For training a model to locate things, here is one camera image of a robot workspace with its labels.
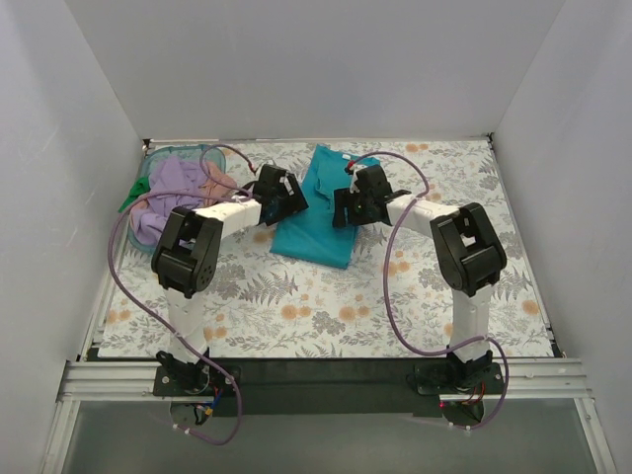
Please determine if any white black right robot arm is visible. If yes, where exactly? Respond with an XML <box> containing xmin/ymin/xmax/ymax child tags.
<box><xmin>333</xmin><ymin>162</ymin><xmax>507</xmax><ymax>393</ymax></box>

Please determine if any lavender t-shirt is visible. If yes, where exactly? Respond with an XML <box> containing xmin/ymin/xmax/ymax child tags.
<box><xmin>130</xmin><ymin>155</ymin><xmax>207</xmax><ymax>248</ymax></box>

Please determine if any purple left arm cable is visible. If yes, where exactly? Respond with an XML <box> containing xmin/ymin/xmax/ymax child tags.
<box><xmin>107</xmin><ymin>142</ymin><xmax>259</xmax><ymax>445</ymax></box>

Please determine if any clear teal plastic basket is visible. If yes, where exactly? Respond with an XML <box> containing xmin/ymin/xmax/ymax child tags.
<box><xmin>127</xmin><ymin>145</ymin><xmax>227</xmax><ymax>255</ymax></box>

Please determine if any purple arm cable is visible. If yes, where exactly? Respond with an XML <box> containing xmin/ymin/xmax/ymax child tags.
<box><xmin>345</xmin><ymin>151</ymin><xmax>510</xmax><ymax>432</ymax></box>
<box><xmin>107</xmin><ymin>142</ymin><xmax>259</xmax><ymax>445</ymax></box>

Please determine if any floral patterned table mat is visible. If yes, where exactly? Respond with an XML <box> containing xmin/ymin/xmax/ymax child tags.
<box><xmin>98</xmin><ymin>140</ymin><xmax>554</xmax><ymax>359</ymax></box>

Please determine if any green t-shirt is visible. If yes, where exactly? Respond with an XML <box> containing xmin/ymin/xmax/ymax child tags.
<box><xmin>118</xmin><ymin>176</ymin><xmax>150</xmax><ymax>213</ymax></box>

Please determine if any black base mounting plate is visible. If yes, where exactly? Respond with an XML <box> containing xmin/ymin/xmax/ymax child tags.
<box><xmin>153</xmin><ymin>357</ymin><xmax>505</xmax><ymax>422</ymax></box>

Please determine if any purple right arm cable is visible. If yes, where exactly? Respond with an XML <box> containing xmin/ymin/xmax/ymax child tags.
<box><xmin>345</xmin><ymin>151</ymin><xmax>510</xmax><ymax>432</ymax></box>

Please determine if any teal t-shirt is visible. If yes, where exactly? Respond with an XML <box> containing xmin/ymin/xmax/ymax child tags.
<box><xmin>271</xmin><ymin>145</ymin><xmax>356</xmax><ymax>269</ymax></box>

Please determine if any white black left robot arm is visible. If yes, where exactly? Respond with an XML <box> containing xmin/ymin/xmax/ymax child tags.
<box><xmin>151</xmin><ymin>165</ymin><xmax>308</xmax><ymax>395</ymax></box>

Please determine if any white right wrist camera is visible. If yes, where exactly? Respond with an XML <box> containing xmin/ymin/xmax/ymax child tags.
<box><xmin>345</xmin><ymin>160</ymin><xmax>365</xmax><ymax>194</ymax></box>

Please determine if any pink t-shirt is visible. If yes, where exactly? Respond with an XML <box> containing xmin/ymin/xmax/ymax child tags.
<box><xmin>130</xmin><ymin>155</ymin><xmax>237</xmax><ymax>217</ymax></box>

